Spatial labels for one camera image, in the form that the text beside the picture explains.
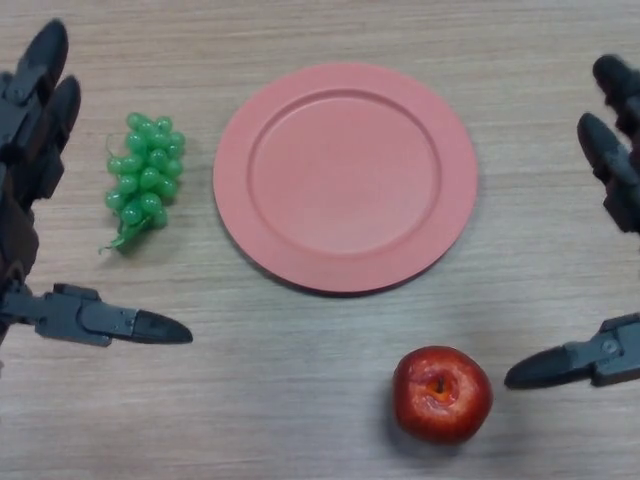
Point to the pink round plate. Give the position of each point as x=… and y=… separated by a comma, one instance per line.
x=345, y=177

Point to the red apple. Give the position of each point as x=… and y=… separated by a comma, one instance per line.
x=442, y=395

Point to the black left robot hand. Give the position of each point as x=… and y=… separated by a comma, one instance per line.
x=27, y=130

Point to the green grape bunch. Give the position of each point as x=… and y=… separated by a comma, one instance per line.
x=147, y=172

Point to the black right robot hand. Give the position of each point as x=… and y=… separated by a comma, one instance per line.
x=607, y=155

